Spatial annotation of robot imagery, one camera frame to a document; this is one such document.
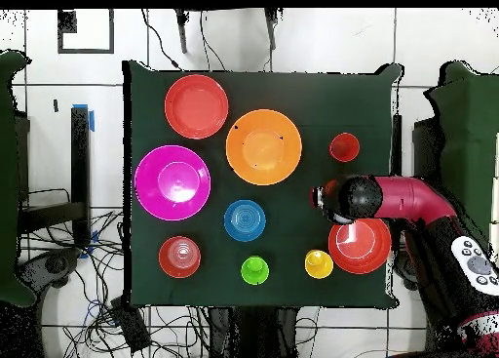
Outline large orange bowl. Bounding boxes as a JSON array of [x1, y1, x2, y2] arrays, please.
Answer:
[[225, 108, 303, 186]]

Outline red cup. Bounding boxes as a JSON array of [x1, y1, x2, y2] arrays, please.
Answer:
[[328, 132, 361, 164]]

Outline small red bowl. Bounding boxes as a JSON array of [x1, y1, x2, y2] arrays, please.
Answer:
[[158, 235, 203, 280]]

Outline blue bowl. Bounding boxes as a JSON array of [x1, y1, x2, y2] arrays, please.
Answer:
[[222, 199, 267, 243]]

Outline black square frame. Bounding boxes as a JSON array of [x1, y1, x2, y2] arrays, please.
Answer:
[[57, 9, 115, 56]]

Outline dark green table cloth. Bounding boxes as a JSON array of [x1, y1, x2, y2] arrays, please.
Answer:
[[122, 60, 404, 309]]

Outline black post with blue tape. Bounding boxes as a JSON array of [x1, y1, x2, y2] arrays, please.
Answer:
[[70, 104, 96, 248]]

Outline large red bowl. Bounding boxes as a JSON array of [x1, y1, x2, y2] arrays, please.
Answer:
[[164, 73, 230, 140], [327, 217, 393, 276]]

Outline black table base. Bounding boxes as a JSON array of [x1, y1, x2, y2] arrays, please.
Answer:
[[206, 305, 303, 358]]

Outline tangle of black cables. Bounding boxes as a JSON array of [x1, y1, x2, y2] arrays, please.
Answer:
[[19, 209, 211, 358]]

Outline yellow cup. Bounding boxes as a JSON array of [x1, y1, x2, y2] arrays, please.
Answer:
[[304, 249, 335, 280]]

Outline green cup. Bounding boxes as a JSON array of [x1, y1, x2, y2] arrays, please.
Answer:
[[240, 255, 271, 286]]

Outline large pink bowl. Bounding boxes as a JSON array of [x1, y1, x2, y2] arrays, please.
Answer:
[[134, 144, 212, 221]]

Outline black cable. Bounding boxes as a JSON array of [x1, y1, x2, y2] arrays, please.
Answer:
[[140, 9, 182, 71]]

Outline black stand leg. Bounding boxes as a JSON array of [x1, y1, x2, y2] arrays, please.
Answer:
[[263, 8, 279, 52], [173, 9, 189, 55]]

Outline black power strip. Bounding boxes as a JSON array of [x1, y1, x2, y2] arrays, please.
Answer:
[[109, 296, 152, 354]]

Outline green cloth covered table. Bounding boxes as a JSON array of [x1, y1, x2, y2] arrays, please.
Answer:
[[0, 50, 38, 308], [424, 60, 499, 312]]

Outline black upright bar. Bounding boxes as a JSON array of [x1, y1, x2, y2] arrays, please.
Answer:
[[391, 114, 403, 178]]

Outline black round device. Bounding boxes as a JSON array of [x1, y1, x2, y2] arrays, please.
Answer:
[[17, 247, 81, 293]]

